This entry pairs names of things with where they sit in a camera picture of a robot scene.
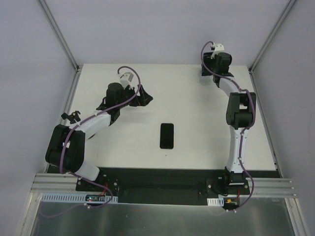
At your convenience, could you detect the right white cable duct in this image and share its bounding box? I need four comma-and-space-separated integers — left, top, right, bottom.
207, 197, 224, 207

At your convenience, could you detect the white cable duct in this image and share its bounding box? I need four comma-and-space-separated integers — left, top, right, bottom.
207, 197, 224, 207
41, 193, 118, 204

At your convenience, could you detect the aluminium frame post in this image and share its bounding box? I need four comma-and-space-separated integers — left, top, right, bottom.
249, 0, 298, 74
37, 0, 80, 72

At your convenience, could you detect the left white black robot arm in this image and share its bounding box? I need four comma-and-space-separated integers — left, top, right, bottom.
45, 83, 153, 191

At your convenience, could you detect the left aluminium frame post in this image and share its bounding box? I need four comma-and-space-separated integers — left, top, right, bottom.
37, 0, 80, 72

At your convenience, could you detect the black phone centre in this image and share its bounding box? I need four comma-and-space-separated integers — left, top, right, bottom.
159, 123, 174, 149

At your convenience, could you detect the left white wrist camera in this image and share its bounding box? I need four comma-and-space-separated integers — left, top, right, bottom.
118, 72, 133, 89

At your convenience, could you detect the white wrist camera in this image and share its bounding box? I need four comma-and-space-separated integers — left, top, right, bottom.
211, 43, 225, 59
118, 72, 133, 89

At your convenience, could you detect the black clamp mount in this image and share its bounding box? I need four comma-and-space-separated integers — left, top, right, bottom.
61, 111, 81, 124

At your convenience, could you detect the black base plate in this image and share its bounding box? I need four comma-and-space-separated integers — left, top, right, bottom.
76, 167, 250, 206

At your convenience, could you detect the right aluminium frame post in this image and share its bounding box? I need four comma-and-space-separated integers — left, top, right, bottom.
249, 0, 298, 74

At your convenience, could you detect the left white cable duct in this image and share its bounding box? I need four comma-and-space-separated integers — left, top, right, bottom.
41, 193, 118, 204

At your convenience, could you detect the white phone stand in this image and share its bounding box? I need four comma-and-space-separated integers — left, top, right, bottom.
199, 76, 212, 85

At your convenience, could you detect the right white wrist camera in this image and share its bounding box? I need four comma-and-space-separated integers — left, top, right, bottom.
211, 43, 225, 59

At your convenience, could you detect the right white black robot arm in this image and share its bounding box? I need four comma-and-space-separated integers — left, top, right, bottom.
201, 51, 256, 196

